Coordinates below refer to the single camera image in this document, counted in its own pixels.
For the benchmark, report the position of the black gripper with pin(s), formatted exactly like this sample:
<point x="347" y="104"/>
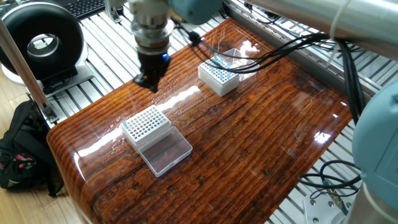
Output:
<point x="154" y="63"/>

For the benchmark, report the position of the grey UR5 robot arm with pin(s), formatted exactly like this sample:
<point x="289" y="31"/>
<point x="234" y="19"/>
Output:
<point x="311" y="15"/>

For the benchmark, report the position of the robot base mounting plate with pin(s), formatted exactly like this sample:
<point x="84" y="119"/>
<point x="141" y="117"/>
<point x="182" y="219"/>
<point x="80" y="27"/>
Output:
<point x="323" y="214"/>

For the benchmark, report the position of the white pipette tip holder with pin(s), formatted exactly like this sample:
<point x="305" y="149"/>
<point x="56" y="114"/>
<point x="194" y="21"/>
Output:
<point x="217" y="87"/>
<point x="136" y="141"/>

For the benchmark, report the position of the clear plastic holder lid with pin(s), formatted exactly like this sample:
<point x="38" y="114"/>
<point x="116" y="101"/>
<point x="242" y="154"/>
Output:
<point x="248" y="74"/>
<point x="166" y="152"/>

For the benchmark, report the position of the black keyboard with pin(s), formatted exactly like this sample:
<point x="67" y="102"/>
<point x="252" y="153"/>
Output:
<point x="84" y="7"/>

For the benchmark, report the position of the glossy wood grain board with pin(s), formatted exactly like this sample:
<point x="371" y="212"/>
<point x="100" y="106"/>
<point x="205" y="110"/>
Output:
<point x="248" y="140"/>

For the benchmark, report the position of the black backpack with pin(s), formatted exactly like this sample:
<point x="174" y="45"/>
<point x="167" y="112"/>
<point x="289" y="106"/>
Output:
<point x="25" y="140"/>

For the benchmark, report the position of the grey device base plate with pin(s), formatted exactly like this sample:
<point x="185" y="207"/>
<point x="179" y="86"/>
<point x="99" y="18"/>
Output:
<point x="84" y="76"/>

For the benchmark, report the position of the aluminium frame post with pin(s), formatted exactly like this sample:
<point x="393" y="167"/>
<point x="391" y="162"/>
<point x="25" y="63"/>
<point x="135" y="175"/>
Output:
<point x="111" y="11"/>
<point x="18" y="62"/>

